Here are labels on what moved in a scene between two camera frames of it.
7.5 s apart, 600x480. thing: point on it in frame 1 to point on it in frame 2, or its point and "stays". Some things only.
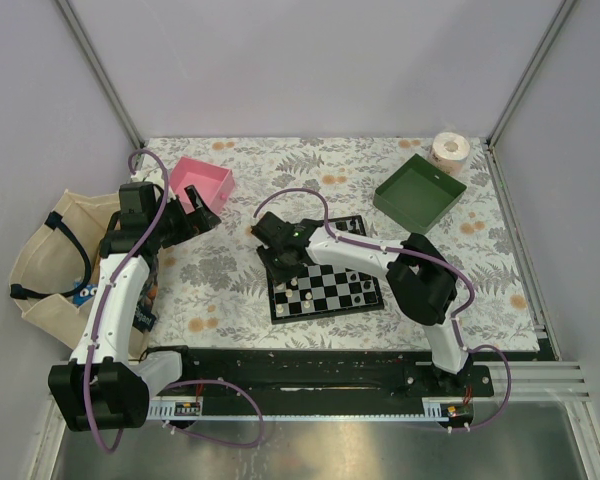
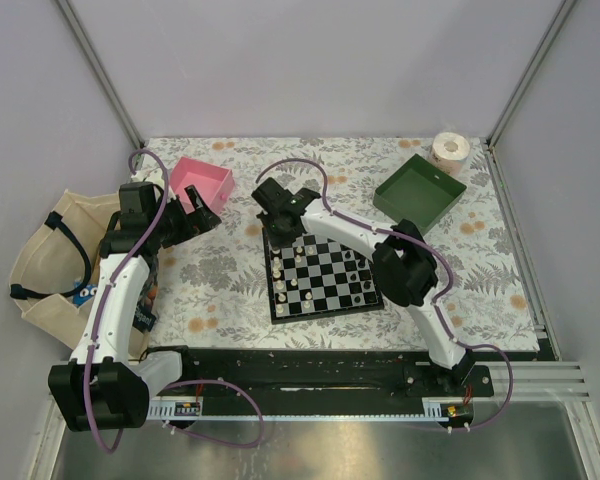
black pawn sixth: x=369 y=297 stays
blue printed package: x=84 y=295 stays
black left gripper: x=195 y=223 stays
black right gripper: x=276 y=276 to x=276 y=242
